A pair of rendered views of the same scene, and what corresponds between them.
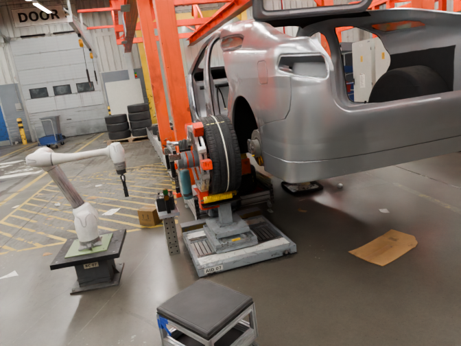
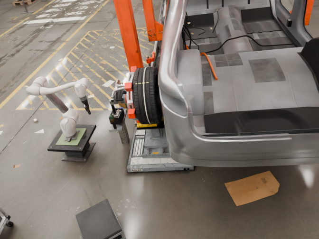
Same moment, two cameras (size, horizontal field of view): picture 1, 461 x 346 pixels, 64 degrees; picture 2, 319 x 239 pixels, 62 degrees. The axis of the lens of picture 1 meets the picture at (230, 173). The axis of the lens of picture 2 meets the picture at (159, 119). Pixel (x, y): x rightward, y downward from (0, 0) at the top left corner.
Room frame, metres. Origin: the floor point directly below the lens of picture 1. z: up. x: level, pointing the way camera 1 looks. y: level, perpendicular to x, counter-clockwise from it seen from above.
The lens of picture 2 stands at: (0.72, -1.04, 2.61)
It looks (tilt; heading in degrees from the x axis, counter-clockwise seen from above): 39 degrees down; 24
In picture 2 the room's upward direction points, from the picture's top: 10 degrees counter-clockwise
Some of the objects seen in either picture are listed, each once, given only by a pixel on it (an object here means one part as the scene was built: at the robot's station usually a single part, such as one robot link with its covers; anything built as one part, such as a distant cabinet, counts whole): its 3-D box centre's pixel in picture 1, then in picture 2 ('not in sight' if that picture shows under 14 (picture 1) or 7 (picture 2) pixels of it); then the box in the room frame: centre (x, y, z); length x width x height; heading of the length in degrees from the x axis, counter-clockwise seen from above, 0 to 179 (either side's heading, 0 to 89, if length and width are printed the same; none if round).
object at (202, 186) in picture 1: (197, 158); (135, 96); (3.04, 0.26, 0.85); 0.54 x 0.07 x 0.54; 14
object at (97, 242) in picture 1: (90, 241); (70, 135); (2.76, 1.19, 0.34); 0.22 x 0.18 x 0.06; 17
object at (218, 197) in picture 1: (217, 197); (146, 124); (2.95, 0.13, 0.51); 0.29 x 0.06 x 0.06; 104
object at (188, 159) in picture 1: (188, 159); (129, 97); (3.02, 0.33, 0.85); 0.21 x 0.14 x 0.14; 104
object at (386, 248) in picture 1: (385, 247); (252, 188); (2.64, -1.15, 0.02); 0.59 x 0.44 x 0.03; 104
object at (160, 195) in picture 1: (165, 200); (117, 115); (3.05, 0.59, 0.51); 0.20 x 0.14 x 0.13; 6
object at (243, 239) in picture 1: (228, 233); (157, 142); (3.04, 0.08, 0.13); 0.50 x 0.36 x 0.10; 14
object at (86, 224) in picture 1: (86, 224); (67, 126); (2.78, 1.20, 0.48); 0.18 x 0.16 x 0.22; 14
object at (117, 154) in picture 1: (116, 152); (79, 89); (2.89, 0.87, 1.01); 0.13 x 0.11 x 0.16; 14
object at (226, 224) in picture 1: (224, 212); (155, 129); (3.08, 0.09, 0.32); 0.40 x 0.30 x 0.28; 14
